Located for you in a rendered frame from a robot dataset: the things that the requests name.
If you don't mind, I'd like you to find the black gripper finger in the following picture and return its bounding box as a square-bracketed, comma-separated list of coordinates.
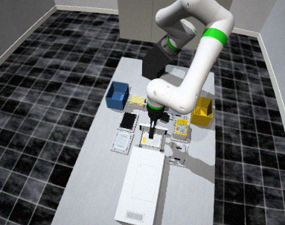
[148, 119, 158, 139]

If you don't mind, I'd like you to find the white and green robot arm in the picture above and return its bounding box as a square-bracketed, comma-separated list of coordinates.
[144, 0, 234, 124]

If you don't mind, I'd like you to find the yellow bin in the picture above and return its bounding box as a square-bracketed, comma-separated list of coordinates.
[190, 96, 212, 126]

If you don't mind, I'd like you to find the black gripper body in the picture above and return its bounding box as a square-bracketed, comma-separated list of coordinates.
[148, 113, 161, 123]

